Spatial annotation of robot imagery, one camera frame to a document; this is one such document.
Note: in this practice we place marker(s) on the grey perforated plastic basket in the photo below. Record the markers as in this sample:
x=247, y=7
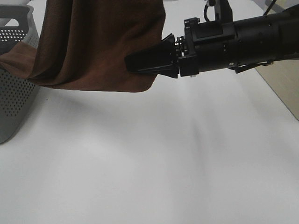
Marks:
x=16, y=95

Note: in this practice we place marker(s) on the brown towel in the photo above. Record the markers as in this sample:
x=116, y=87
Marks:
x=83, y=44

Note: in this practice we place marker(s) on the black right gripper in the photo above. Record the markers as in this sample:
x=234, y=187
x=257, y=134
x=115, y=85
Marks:
x=206, y=46

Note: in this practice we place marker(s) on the beige storage box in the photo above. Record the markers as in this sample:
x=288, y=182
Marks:
x=283, y=78

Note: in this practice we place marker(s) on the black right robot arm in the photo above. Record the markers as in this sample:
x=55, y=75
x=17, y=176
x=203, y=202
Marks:
x=260, y=41

